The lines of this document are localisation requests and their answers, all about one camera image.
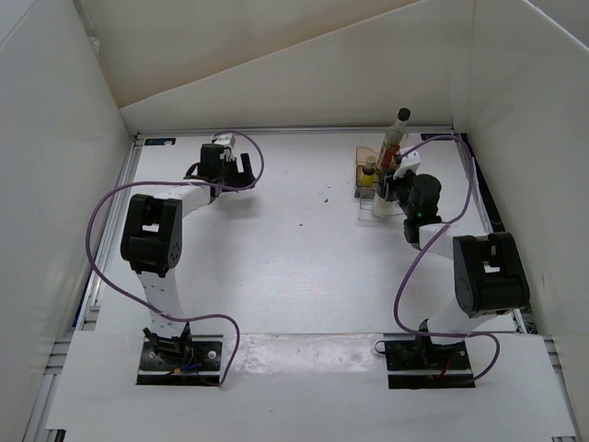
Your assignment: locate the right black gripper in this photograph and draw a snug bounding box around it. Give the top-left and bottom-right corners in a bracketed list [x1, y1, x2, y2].
[379, 167, 416, 219]

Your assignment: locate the yellow label bottle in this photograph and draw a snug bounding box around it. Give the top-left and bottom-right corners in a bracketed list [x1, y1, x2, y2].
[359, 156, 376, 188]

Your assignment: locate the white powder jar black cap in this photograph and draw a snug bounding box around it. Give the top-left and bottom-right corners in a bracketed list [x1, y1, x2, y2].
[371, 193, 403, 218]

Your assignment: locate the red label sauce bottle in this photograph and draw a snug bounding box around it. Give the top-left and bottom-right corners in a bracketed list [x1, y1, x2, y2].
[376, 108, 410, 172]

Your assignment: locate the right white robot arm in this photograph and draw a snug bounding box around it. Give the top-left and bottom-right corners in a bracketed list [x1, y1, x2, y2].
[382, 170, 530, 368]

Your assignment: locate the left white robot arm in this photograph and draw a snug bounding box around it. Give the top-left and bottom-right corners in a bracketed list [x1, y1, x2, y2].
[121, 134, 256, 368]

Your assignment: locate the tiered clear acrylic rack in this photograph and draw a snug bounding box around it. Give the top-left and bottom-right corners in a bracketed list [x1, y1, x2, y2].
[353, 146, 404, 222]

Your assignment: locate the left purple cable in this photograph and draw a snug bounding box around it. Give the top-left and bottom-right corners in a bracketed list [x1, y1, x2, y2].
[86, 129, 265, 387]

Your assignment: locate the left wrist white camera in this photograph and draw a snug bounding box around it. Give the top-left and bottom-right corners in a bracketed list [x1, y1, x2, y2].
[211, 133, 236, 149]

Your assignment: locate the aluminium table frame rail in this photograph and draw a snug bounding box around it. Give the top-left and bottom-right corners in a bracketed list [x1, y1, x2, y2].
[135, 125, 455, 139]

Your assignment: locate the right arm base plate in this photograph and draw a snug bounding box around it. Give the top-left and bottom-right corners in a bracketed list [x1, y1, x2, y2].
[374, 338, 476, 390]

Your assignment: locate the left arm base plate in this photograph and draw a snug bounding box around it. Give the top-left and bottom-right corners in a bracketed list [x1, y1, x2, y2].
[135, 335, 224, 387]

